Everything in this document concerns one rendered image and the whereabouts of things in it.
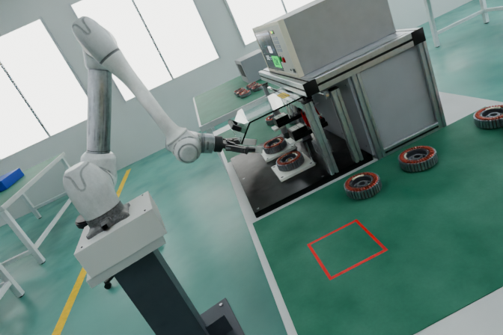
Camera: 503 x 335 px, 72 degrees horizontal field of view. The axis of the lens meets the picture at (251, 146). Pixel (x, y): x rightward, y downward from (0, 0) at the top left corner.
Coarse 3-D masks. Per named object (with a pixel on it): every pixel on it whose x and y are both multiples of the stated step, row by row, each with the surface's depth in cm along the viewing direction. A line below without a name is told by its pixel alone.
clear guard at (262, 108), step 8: (272, 96) 134; (288, 96) 124; (296, 96) 120; (304, 96) 117; (256, 104) 135; (264, 104) 129; (272, 104) 124; (280, 104) 120; (288, 104) 117; (240, 112) 133; (248, 112) 128; (256, 112) 123; (264, 112) 119; (240, 120) 128; (248, 120) 118; (248, 128) 116; (240, 136) 121
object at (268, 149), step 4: (272, 140) 165; (276, 140) 165; (280, 140) 161; (284, 140) 160; (264, 144) 164; (268, 144) 164; (272, 144) 163; (276, 144) 158; (280, 144) 158; (284, 144) 160; (264, 148) 161; (268, 148) 159; (272, 148) 157; (276, 148) 158; (280, 148) 158; (268, 152) 159; (272, 152) 158; (276, 152) 158
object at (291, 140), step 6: (294, 126) 138; (300, 126) 135; (306, 126) 134; (324, 126) 135; (294, 132) 134; (300, 132) 134; (306, 132) 134; (312, 132) 135; (288, 138) 140; (294, 138) 134; (300, 138) 134
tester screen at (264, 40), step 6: (258, 36) 150; (264, 36) 140; (258, 42) 155; (264, 42) 144; (270, 42) 135; (264, 48) 150; (264, 54) 155; (270, 54) 144; (276, 54) 135; (270, 66) 155
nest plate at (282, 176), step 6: (306, 156) 142; (306, 162) 137; (312, 162) 135; (276, 168) 143; (300, 168) 134; (306, 168) 134; (276, 174) 138; (282, 174) 136; (288, 174) 134; (294, 174) 134; (282, 180) 133
